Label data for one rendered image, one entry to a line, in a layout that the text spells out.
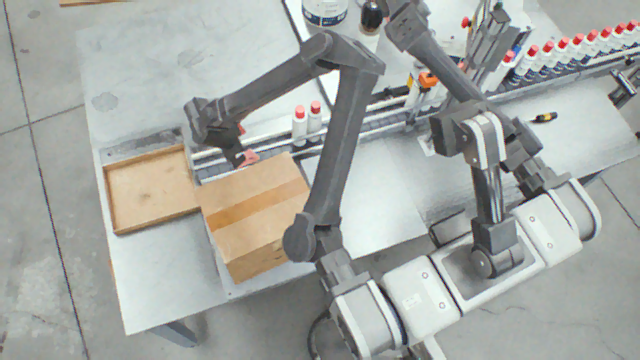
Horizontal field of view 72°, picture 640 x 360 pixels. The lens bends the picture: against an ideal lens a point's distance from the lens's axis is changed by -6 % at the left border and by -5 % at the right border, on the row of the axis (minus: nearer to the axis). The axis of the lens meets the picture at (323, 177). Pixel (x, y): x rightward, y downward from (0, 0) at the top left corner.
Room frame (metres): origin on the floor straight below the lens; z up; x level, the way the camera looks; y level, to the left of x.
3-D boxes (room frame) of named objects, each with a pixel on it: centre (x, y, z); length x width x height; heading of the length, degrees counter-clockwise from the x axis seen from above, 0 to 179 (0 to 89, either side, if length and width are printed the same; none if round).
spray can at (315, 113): (0.87, 0.06, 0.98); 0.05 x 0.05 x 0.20
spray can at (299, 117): (0.84, 0.11, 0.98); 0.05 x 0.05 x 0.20
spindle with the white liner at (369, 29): (1.27, -0.08, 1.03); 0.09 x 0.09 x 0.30
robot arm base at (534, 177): (0.51, -0.47, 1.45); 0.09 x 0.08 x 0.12; 124
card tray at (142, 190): (0.59, 0.59, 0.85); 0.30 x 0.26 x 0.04; 118
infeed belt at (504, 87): (1.06, -0.28, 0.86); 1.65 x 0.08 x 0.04; 118
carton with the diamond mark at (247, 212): (0.48, 0.17, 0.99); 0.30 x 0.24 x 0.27; 125
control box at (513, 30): (1.04, -0.42, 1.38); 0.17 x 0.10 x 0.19; 173
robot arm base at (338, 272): (0.23, -0.06, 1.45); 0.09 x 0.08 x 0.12; 124
